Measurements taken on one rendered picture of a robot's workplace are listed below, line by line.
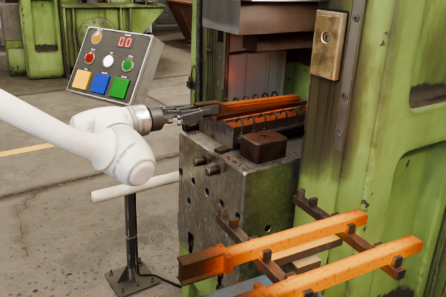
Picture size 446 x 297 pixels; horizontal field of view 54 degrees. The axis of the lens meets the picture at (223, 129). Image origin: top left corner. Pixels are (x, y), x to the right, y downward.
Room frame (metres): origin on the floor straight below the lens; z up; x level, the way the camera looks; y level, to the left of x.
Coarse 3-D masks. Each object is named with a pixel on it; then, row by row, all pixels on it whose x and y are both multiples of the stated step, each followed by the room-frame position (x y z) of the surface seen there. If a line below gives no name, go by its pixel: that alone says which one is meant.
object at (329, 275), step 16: (400, 240) 0.73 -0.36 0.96; (416, 240) 0.73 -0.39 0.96; (352, 256) 0.67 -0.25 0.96; (368, 256) 0.68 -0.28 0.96; (384, 256) 0.68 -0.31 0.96; (320, 272) 0.62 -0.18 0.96; (336, 272) 0.62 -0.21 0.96; (352, 272) 0.64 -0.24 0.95; (256, 288) 0.57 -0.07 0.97; (272, 288) 0.58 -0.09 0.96; (288, 288) 0.58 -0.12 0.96; (304, 288) 0.58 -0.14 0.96; (320, 288) 0.60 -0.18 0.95
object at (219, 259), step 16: (320, 224) 0.78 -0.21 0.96; (336, 224) 0.78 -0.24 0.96; (256, 240) 0.71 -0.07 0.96; (272, 240) 0.71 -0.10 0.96; (288, 240) 0.72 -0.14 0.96; (304, 240) 0.74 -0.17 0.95; (192, 256) 0.64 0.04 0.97; (208, 256) 0.64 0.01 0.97; (224, 256) 0.65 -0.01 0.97; (240, 256) 0.66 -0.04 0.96; (256, 256) 0.68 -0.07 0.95; (192, 272) 0.63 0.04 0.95; (208, 272) 0.64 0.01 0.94
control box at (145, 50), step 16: (112, 32) 1.74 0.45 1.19; (128, 32) 1.71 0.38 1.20; (96, 48) 1.74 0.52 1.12; (112, 48) 1.70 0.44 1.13; (128, 48) 1.67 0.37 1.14; (144, 48) 1.63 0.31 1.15; (160, 48) 1.68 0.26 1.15; (80, 64) 1.73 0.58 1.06; (96, 64) 1.69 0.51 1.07; (112, 64) 1.66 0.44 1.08; (144, 64) 1.60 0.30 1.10; (112, 80) 1.62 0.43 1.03; (144, 80) 1.60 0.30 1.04; (96, 96) 1.61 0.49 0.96; (128, 96) 1.55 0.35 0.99; (144, 96) 1.60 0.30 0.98
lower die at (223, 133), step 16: (224, 112) 1.41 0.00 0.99; (240, 112) 1.38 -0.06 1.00; (288, 112) 1.43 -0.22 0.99; (304, 112) 1.44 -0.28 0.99; (208, 128) 1.37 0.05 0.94; (224, 128) 1.29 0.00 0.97; (240, 128) 1.27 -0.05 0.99; (256, 128) 1.30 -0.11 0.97; (272, 128) 1.34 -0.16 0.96; (224, 144) 1.29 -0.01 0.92
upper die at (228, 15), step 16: (208, 0) 1.39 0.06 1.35; (224, 0) 1.32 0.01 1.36; (208, 16) 1.38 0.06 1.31; (224, 16) 1.31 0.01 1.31; (240, 16) 1.25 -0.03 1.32; (256, 16) 1.29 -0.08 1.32; (272, 16) 1.32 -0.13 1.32; (288, 16) 1.36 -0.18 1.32; (304, 16) 1.39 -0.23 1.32; (240, 32) 1.26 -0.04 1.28; (256, 32) 1.29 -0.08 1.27; (272, 32) 1.32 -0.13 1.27
